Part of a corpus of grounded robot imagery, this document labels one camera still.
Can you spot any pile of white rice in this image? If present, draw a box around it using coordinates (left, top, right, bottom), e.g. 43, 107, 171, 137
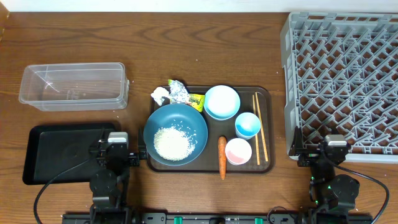
154, 121, 197, 161

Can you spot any dark blue bowl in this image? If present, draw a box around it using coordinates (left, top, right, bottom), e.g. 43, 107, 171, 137
144, 104, 208, 166

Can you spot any pink cup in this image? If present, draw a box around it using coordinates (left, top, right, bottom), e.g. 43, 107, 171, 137
225, 138, 252, 166

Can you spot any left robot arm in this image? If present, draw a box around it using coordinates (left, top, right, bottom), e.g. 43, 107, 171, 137
88, 129, 142, 224

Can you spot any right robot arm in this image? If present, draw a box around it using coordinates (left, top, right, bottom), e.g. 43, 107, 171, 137
288, 127, 360, 223

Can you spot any grey dishwasher rack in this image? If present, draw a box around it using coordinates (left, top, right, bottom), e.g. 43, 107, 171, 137
280, 12, 397, 164

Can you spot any brown serving tray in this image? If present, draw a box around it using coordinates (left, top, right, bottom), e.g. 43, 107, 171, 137
147, 86, 275, 174

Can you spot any light blue cup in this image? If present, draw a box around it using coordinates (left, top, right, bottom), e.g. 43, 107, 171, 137
234, 112, 261, 140

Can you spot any crumpled white tissue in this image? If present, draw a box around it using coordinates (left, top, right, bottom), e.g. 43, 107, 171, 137
150, 87, 170, 106

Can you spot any crumpled aluminium foil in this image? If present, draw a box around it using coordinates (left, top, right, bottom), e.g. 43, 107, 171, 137
168, 80, 189, 104

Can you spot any black tray bin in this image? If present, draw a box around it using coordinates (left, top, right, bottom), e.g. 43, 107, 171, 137
22, 123, 118, 185

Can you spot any left wooden chopstick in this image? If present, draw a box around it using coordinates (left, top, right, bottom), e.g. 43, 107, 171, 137
252, 95, 261, 166

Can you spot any wooden chopstick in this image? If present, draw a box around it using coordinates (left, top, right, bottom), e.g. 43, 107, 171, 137
252, 95, 261, 166
255, 92, 269, 162

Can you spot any right wooden chopstick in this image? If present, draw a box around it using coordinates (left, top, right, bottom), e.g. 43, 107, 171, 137
255, 92, 269, 162

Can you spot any yellow green snack wrapper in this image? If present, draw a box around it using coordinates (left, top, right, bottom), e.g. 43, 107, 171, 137
186, 93, 205, 112

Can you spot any orange carrot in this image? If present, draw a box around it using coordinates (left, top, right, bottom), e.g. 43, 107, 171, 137
218, 136, 227, 180

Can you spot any clear plastic bin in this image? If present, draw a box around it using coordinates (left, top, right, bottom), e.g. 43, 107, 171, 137
19, 62, 129, 111

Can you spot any light blue bowl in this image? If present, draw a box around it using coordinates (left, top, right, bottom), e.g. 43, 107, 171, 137
204, 85, 241, 121

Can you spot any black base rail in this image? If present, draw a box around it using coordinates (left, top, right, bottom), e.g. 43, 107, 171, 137
62, 213, 372, 224

